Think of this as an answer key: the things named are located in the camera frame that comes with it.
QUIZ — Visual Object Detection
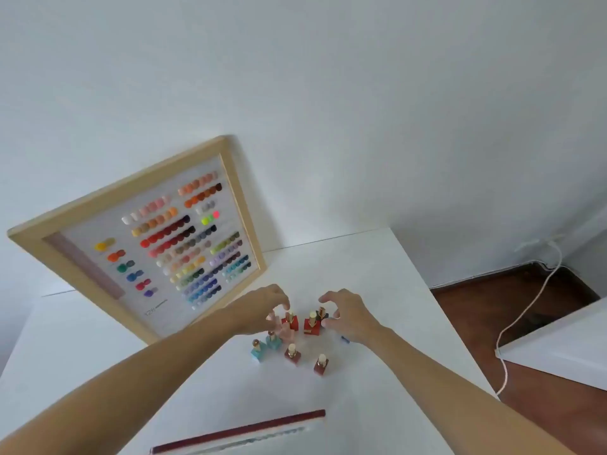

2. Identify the person's right hand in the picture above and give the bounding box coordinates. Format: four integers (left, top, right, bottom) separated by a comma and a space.
318, 288, 387, 349

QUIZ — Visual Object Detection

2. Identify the person's left hand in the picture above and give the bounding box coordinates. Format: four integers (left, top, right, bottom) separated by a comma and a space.
236, 283, 291, 336

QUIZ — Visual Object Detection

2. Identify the person's left forearm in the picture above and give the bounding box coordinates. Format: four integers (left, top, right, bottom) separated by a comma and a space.
0, 312, 247, 455

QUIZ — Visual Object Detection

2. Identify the person's right forearm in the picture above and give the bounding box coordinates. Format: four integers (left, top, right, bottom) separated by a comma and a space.
365, 327, 578, 455

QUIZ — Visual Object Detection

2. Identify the cluster of nail polish bottles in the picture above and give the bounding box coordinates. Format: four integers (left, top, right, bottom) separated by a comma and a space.
250, 311, 352, 378

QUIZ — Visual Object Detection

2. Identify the flat box with maroon edge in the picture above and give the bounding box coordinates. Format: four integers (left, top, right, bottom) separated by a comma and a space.
149, 409, 328, 455

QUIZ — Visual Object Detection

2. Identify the wooden framed nail colour chart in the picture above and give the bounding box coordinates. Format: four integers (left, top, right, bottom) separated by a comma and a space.
7, 135, 267, 345

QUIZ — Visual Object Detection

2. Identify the white side table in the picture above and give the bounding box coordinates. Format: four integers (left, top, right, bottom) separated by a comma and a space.
495, 297, 607, 392

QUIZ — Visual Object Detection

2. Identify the white power cable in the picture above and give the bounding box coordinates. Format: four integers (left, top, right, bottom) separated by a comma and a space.
494, 236, 566, 398

